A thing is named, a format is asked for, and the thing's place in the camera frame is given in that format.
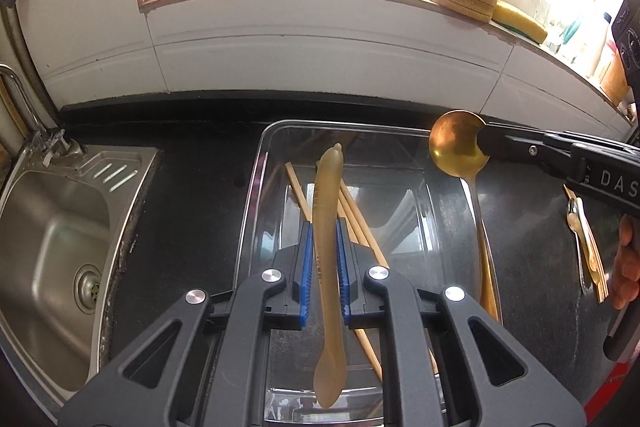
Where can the clear plastic container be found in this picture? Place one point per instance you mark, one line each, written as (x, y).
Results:
(425, 232)

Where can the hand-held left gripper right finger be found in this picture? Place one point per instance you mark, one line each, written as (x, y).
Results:
(344, 272)

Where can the gold metal spoon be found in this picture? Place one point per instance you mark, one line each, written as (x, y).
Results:
(455, 142)

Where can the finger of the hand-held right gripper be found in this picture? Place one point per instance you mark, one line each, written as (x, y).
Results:
(515, 131)
(525, 153)

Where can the silver metal spoon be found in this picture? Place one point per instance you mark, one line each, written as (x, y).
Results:
(583, 269)

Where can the stainless steel sink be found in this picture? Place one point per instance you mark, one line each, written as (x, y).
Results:
(50, 232)

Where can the clear drinking glass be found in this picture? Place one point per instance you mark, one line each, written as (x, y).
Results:
(565, 39)

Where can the metal faucet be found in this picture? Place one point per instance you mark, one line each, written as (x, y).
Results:
(30, 117)

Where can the yellow sponge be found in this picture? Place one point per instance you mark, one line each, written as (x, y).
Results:
(520, 24)

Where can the person's right hand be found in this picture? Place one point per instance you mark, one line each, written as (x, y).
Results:
(627, 257)

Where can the bamboo holder with utensils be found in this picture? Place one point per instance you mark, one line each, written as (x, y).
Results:
(615, 82)

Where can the bundle of wooden chopsticks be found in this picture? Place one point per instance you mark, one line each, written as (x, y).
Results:
(599, 279)

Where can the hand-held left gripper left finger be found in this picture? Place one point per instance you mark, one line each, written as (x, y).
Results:
(306, 272)

